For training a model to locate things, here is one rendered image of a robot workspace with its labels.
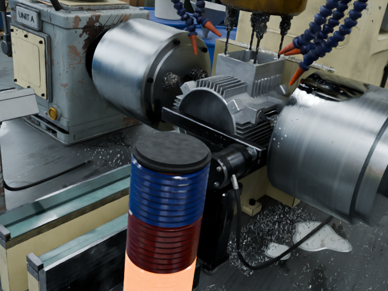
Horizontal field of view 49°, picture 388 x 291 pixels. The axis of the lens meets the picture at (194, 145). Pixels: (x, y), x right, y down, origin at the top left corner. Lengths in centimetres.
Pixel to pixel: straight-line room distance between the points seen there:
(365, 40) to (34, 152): 87
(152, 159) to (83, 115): 94
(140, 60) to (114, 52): 9
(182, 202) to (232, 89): 57
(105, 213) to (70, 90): 46
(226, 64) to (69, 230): 46
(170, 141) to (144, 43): 69
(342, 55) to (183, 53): 37
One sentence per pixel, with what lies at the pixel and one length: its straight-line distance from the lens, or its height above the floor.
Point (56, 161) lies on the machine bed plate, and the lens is 117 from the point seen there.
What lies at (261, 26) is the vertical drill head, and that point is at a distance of 87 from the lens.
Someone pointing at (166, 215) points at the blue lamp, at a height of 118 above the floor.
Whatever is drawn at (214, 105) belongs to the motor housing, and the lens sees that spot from 103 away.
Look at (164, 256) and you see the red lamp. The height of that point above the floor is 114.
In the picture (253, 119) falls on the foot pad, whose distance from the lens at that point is 85.
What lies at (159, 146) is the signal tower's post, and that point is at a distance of 32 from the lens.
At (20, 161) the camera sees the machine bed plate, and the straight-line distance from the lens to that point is 118.
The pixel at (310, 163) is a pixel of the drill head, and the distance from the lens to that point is 74.
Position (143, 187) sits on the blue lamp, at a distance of 31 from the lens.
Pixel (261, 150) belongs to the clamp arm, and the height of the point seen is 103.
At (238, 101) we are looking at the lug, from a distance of 83.
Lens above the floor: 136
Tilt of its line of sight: 26 degrees down
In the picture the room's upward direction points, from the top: 7 degrees clockwise
